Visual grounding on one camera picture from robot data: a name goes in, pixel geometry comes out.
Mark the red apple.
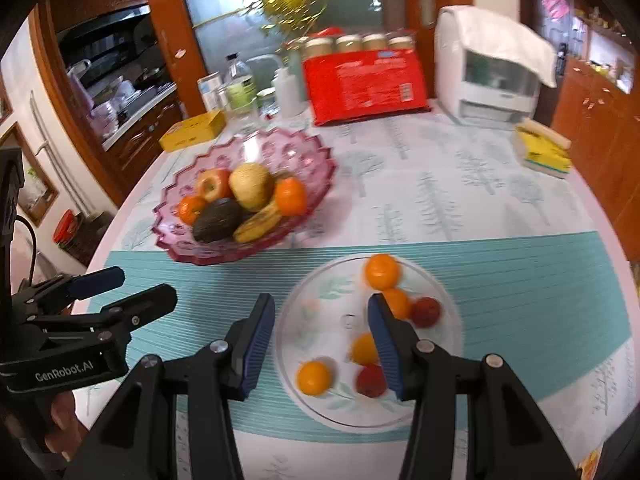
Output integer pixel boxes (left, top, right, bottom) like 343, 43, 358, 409
195, 168, 234, 203

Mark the blue white carton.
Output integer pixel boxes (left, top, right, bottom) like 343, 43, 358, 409
197, 72, 223, 113

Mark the small orange tangerine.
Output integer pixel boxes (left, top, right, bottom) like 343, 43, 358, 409
296, 360, 333, 396
350, 332, 379, 366

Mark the yellow sponge pack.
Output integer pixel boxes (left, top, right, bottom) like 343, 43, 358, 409
514, 121, 572, 180

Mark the white cloth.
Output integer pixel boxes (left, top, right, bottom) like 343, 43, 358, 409
450, 6, 558, 88

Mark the wooden picture frame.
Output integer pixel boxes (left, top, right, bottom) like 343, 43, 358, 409
10, 125, 58, 227

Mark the white squeeze bottle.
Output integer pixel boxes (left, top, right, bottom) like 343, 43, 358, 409
247, 54, 307, 118

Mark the wooden kitchen cabinet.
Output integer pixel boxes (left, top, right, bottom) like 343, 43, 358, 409
102, 87, 183, 176

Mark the red paper cup package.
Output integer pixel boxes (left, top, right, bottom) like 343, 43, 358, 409
287, 32, 432, 127

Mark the spotted yellow banana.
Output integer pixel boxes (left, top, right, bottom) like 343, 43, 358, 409
232, 202, 283, 244

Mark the black cable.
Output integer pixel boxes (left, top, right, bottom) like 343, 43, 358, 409
14, 216, 39, 286

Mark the clear glass tumbler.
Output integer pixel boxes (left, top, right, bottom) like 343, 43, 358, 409
232, 97, 261, 128

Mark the yellow pear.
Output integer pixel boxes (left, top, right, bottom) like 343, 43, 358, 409
229, 162, 276, 212

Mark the person's left hand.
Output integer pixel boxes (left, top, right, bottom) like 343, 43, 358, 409
44, 390, 89, 467

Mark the dark avocado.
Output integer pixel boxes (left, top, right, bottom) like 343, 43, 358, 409
192, 198, 246, 243

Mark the pink glass bowl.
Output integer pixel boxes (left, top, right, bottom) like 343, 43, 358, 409
151, 127, 335, 265

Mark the red lid jar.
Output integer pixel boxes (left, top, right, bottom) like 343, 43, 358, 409
52, 210, 103, 263

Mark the yellow cardboard box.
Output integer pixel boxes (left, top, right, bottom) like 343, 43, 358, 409
159, 110, 226, 152

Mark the green label plastic bottle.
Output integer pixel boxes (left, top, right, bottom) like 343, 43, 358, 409
223, 53, 258, 116

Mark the clear glass plate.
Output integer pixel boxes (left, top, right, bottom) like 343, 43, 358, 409
275, 255, 463, 433

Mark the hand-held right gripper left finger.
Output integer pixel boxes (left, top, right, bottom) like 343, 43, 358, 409
62, 293, 276, 480

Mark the large orange tangerine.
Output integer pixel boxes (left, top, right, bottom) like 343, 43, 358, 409
274, 177, 307, 217

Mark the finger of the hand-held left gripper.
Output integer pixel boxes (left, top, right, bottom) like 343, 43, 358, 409
70, 283, 179, 346
20, 266, 126, 311

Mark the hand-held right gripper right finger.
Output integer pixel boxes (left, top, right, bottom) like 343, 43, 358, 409
367, 293, 576, 480

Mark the white countertop appliance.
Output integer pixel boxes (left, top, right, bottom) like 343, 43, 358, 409
434, 5, 558, 126

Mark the small red plum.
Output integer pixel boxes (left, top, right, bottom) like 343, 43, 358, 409
356, 364, 388, 398
410, 296, 442, 328

